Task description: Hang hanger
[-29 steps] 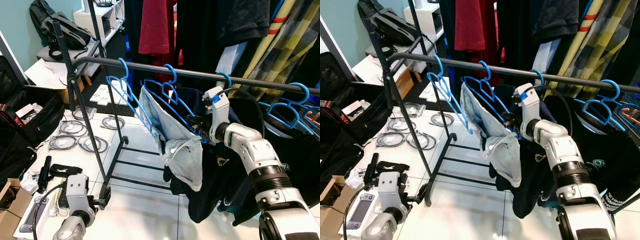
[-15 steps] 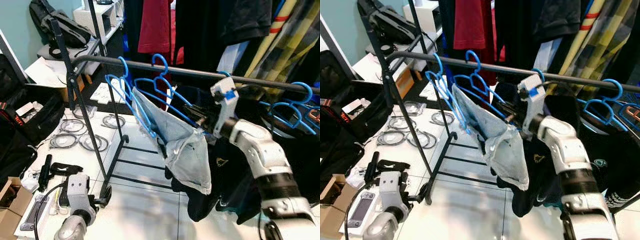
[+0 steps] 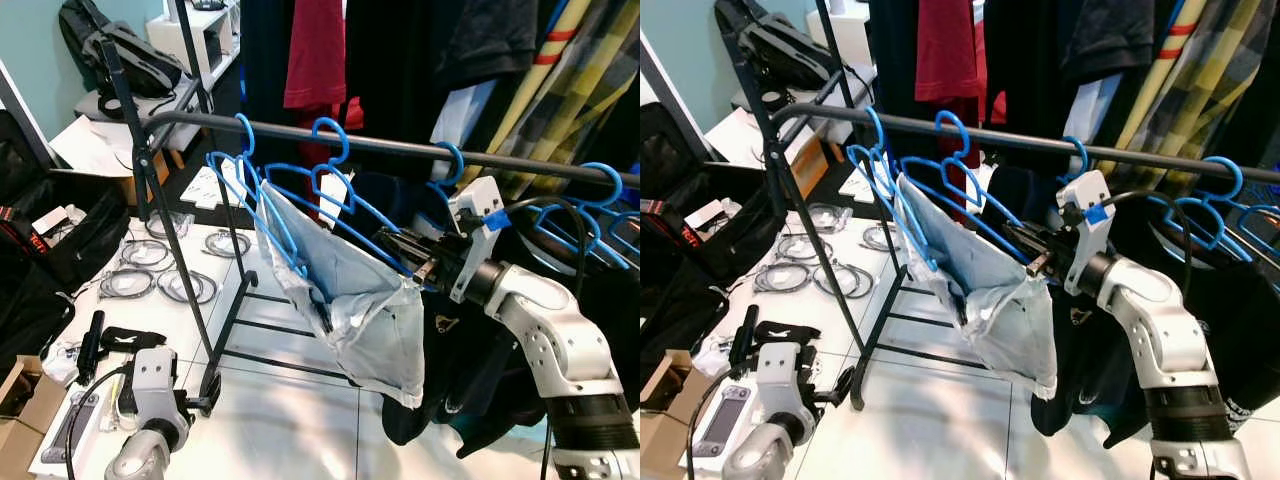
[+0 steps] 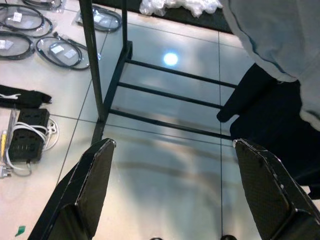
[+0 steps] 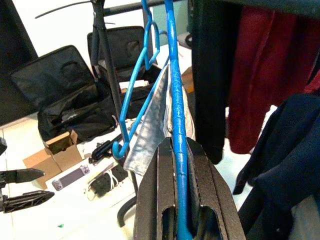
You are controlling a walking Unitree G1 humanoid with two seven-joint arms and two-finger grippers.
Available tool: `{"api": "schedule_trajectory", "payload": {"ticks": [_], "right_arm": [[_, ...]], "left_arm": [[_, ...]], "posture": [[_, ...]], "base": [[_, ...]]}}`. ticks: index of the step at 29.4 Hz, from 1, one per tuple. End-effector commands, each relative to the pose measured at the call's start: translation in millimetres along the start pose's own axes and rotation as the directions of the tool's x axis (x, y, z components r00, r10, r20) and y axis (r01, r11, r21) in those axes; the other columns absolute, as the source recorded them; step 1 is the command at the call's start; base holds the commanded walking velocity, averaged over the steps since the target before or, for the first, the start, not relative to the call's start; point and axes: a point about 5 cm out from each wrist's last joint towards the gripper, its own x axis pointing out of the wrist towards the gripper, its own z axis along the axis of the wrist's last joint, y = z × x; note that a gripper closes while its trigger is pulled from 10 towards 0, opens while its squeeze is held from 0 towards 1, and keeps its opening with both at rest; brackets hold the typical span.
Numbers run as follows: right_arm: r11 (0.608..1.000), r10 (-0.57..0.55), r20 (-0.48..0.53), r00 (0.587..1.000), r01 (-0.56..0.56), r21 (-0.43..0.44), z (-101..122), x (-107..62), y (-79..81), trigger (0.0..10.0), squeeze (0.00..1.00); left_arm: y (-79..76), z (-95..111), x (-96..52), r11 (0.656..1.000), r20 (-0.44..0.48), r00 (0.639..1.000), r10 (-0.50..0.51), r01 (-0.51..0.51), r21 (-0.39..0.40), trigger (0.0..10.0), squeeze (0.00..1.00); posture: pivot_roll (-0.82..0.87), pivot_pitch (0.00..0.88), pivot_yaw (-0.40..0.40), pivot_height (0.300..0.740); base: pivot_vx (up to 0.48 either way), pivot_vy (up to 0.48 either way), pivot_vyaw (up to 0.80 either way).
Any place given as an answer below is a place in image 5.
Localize black metal clothes rack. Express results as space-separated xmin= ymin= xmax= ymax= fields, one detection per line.
xmin=91 ymin=0 xmax=193 ymax=227

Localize red hanging garment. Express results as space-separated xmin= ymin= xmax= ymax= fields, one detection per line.
xmin=227 ymin=4 xmax=320 ymax=155

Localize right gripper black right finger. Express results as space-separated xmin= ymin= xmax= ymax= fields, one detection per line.
xmin=186 ymin=138 xmax=247 ymax=240

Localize black clamp tool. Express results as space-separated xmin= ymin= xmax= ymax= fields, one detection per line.
xmin=88 ymin=139 xmax=118 ymax=165

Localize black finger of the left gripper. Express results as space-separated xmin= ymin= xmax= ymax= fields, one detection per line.
xmin=0 ymin=190 xmax=55 ymax=214
xmin=0 ymin=168 xmax=46 ymax=185

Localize navy hanging garment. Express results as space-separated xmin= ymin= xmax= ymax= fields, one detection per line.
xmin=232 ymin=93 xmax=320 ymax=240

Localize black charger with white cable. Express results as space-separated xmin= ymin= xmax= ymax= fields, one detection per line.
xmin=87 ymin=163 xmax=131 ymax=201

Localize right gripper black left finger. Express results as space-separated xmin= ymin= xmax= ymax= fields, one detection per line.
xmin=132 ymin=138 xmax=180 ymax=240

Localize white game console box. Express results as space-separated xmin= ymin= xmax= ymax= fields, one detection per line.
xmin=46 ymin=159 xmax=118 ymax=201

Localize black hanging garment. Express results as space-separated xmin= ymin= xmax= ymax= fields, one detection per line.
xmin=191 ymin=0 xmax=242 ymax=165

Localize light denim shorts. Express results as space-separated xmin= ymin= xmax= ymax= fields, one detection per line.
xmin=123 ymin=63 xmax=196 ymax=175

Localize small brown cardboard box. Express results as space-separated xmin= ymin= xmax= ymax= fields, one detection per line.
xmin=22 ymin=129 xmax=83 ymax=190

